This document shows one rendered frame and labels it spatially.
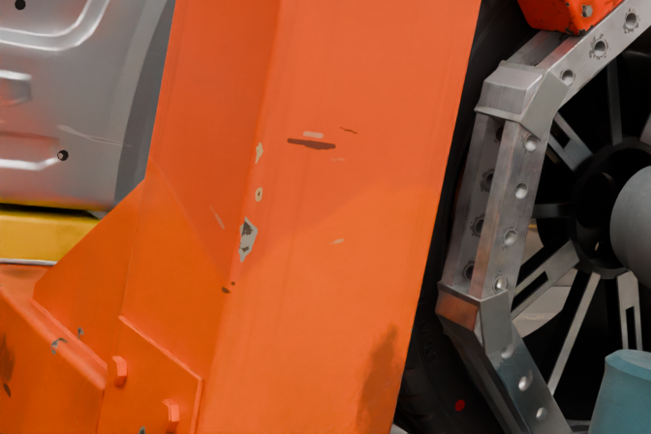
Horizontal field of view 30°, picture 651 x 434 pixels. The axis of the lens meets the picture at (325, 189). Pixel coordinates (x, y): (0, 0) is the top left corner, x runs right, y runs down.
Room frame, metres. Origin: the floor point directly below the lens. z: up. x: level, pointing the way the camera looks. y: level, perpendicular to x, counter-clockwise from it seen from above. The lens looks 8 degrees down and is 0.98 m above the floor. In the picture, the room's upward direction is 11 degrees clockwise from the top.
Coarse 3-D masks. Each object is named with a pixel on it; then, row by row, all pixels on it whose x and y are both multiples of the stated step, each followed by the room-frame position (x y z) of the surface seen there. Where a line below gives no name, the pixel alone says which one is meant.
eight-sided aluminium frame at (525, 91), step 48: (624, 0) 1.14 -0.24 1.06; (528, 48) 1.14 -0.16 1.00; (576, 48) 1.11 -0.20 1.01; (624, 48) 1.14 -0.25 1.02; (480, 96) 1.13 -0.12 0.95; (528, 96) 1.08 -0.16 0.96; (480, 144) 1.12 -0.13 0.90; (528, 144) 1.11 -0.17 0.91; (480, 192) 1.12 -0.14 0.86; (528, 192) 1.10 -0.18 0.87; (480, 240) 1.10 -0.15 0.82; (480, 288) 1.08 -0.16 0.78; (480, 336) 1.09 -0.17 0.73; (480, 384) 1.16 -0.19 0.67; (528, 384) 1.13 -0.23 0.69; (528, 432) 1.14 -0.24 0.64; (576, 432) 1.23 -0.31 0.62
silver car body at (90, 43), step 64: (0, 0) 1.22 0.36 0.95; (64, 0) 1.26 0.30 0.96; (128, 0) 1.27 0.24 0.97; (0, 64) 1.20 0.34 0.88; (64, 64) 1.24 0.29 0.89; (128, 64) 1.28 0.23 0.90; (0, 128) 1.21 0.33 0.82; (64, 128) 1.25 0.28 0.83; (128, 128) 1.29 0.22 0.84; (0, 192) 1.22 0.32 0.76; (64, 192) 1.25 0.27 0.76; (128, 192) 1.29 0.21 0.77
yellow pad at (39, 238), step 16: (0, 208) 1.26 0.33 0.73; (16, 208) 1.27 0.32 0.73; (32, 208) 1.29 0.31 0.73; (48, 208) 1.31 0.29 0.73; (64, 208) 1.33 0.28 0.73; (0, 224) 1.22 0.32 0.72; (16, 224) 1.23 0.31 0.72; (32, 224) 1.24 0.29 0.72; (48, 224) 1.25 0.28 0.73; (64, 224) 1.26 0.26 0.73; (80, 224) 1.27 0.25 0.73; (96, 224) 1.28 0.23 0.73; (0, 240) 1.22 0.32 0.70; (16, 240) 1.23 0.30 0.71; (32, 240) 1.24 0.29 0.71; (48, 240) 1.25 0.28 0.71; (64, 240) 1.26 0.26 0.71; (0, 256) 1.22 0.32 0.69; (16, 256) 1.23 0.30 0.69; (32, 256) 1.24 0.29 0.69; (48, 256) 1.25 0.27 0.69
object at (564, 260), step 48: (576, 144) 1.27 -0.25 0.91; (624, 144) 1.31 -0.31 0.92; (576, 192) 1.28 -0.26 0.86; (576, 240) 1.29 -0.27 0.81; (528, 288) 1.27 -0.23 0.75; (576, 288) 1.31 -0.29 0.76; (624, 288) 1.34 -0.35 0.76; (528, 336) 1.55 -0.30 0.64; (576, 336) 1.52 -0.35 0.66; (624, 336) 1.35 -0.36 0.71; (576, 384) 1.42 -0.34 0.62
